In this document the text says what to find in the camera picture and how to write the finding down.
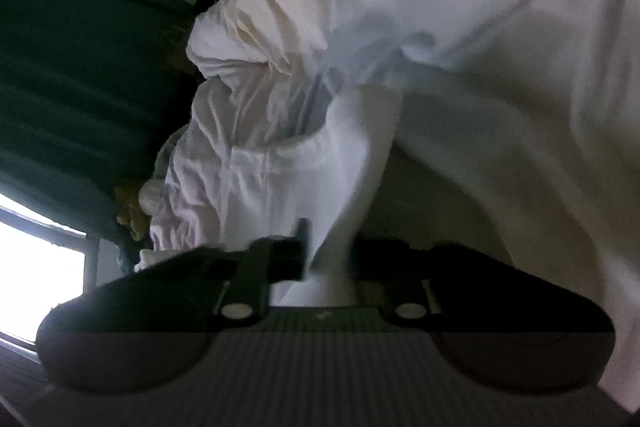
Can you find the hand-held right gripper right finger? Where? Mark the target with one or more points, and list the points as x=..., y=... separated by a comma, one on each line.
x=367, y=259

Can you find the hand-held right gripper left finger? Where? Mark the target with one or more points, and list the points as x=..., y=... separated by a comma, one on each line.
x=291, y=257

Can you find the pile of clothes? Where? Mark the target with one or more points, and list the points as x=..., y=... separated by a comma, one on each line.
x=150, y=197

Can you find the yellow plush toy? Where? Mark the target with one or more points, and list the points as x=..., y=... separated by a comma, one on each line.
x=130, y=212

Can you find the window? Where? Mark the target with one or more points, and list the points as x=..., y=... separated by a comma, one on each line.
x=35, y=277

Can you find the dark green curtain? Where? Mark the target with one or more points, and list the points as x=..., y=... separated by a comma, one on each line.
x=75, y=57

